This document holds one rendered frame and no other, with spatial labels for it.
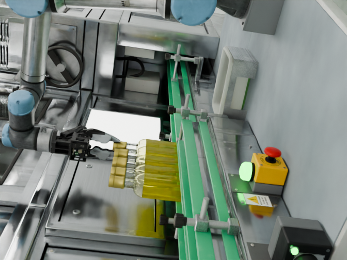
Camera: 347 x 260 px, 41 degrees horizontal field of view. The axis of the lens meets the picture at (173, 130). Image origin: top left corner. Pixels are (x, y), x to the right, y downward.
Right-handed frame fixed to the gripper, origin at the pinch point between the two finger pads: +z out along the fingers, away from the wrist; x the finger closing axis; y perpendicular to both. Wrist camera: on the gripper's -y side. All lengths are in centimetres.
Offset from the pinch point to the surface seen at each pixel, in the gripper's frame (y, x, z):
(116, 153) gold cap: 7.3, 0.9, 0.7
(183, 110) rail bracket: 1.4, 16.1, 19.9
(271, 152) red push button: 45, 25, 36
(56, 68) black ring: -83, -3, -36
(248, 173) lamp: 45, 19, 32
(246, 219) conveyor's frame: 58, 15, 30
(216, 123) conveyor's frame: 7.4, 15.6, 29.9
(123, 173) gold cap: 18.8, 0.7, 3.6
